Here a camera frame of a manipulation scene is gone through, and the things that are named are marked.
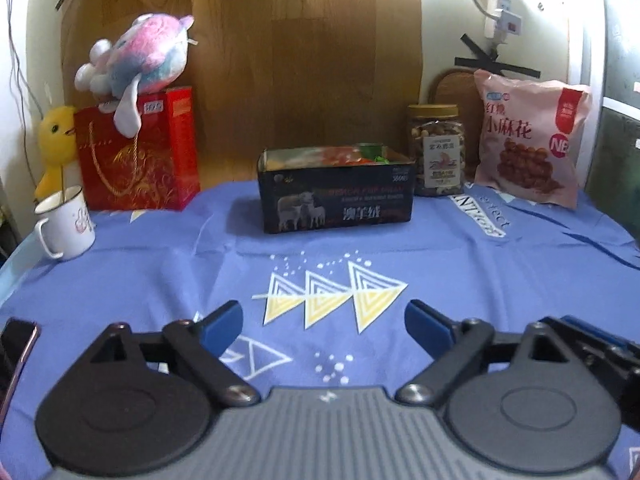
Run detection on yellow duck plush toy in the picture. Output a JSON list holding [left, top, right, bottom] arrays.
[[34, 105, 84, 204]]

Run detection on pink and blue plush toy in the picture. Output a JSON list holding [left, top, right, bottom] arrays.
[[75, 14, 197, 137]]

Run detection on clear nut jar yellow lid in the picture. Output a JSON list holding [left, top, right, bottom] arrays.
[[407, 104, 467, 199]]

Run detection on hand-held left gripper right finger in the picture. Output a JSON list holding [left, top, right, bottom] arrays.
[[395, 300, 567, 407]]

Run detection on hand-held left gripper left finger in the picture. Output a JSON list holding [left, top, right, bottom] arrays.
[[90, 301, 262, 409]]

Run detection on black smartphone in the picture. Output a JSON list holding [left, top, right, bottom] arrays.
[[0, 317, 42, 427]]

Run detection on blue printed tablecloth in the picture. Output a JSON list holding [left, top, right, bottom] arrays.
[[0, 180, 640, 480]]

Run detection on dark printed storage box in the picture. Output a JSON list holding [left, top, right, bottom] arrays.
[[257, 144, 416, 235]]

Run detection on large pink snack bag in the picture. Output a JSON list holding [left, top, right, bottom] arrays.
[[472, 69, 594, 210]]

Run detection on wooden board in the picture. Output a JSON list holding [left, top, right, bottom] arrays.
[[60, 0, 424, 196]]

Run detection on red gift bag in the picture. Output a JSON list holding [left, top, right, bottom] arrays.
[[73, 86, 201, 212]]

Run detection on crossed black tape strips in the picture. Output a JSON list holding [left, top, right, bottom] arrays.
[[456, 34, 541, 79]]

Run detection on white enamel mug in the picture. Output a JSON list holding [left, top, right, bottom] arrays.
[[34, 185, 97, 261]]

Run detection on white power strip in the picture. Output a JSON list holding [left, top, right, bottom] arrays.
[[483, 0, 524, 44]]

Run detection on round woven mat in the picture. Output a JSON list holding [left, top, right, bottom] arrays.
[[429, 67, 484, 147]]

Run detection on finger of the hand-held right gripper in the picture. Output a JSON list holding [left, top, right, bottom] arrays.
[[544, 315, 629, 357]]

